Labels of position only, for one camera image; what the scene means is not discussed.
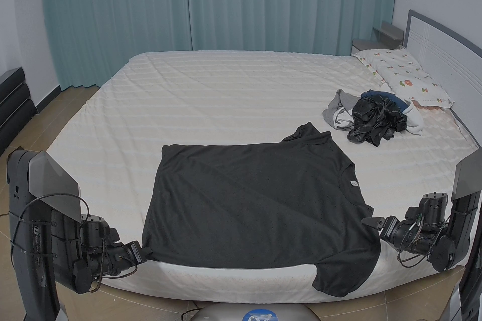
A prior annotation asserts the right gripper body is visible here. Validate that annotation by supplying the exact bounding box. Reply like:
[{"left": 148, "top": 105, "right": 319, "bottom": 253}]
[{"left": 380, "top": 216, "right": 411, "bottom": 250}]

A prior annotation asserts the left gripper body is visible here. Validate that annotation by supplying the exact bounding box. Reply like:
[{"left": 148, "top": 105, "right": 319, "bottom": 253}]
[{"left": 113, "top": 241, "right": 147, "bottom": 273}]

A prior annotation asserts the black T-shirt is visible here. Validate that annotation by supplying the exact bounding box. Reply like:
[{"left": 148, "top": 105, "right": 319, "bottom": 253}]
[{"left": 142, "top": 122, "right": 383, "bottom": 297}]

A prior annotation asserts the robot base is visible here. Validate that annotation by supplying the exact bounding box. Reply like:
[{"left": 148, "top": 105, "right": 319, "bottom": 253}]
[{"left": 188, "top": 302, "right": 315, "bottom": 321}]

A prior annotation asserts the pile of clothes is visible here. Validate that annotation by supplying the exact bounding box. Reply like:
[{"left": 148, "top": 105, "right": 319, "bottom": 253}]
[{"left": 322, "top": 89, "right": 425, "bottom": 147}]

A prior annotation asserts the bed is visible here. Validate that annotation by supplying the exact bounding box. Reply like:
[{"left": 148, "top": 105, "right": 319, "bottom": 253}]
[{"left": 45, "top": 9, "right": 482, "bottom": 303}]

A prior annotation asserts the white printed pillow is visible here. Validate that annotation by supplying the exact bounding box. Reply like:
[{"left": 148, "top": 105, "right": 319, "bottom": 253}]
[{"left": 352, "top": 47, "right": 454, "bottom": 109}]

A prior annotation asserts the grey bedside table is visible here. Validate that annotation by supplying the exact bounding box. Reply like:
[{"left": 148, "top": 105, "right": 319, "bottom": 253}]
[{"left": 351, "top": 20, "right": 404, "bottom": 52}]

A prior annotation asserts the black chest of drawers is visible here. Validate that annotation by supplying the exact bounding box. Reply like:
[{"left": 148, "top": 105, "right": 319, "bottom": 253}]
[{"left": 0, "top": 67, "right": 37, "bottom": 158}]

